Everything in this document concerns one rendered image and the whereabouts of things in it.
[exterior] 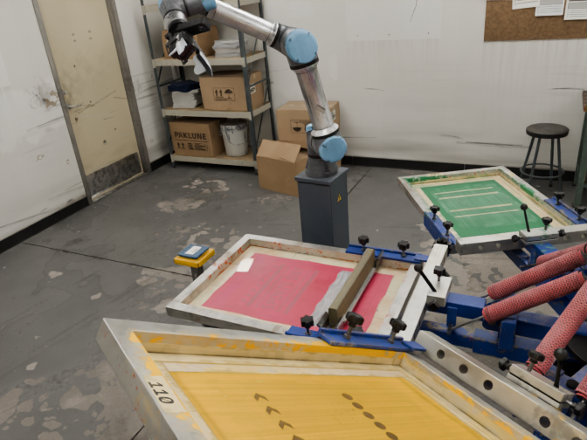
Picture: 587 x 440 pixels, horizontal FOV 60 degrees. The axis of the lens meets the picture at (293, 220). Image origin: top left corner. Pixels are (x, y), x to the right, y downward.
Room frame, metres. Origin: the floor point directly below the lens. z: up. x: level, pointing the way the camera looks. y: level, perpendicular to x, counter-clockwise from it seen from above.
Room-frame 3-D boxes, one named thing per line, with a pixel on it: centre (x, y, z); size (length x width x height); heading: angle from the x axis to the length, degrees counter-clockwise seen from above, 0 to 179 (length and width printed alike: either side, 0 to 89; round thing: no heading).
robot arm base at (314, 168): (2.18, -0.15, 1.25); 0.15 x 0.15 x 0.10
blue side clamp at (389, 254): (1.75, -0.34, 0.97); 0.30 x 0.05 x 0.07; 63
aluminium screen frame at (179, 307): (1.61, 0.00, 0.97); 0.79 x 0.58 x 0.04; 63
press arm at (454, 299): (1.35, -0.50, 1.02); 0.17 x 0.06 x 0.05; 63
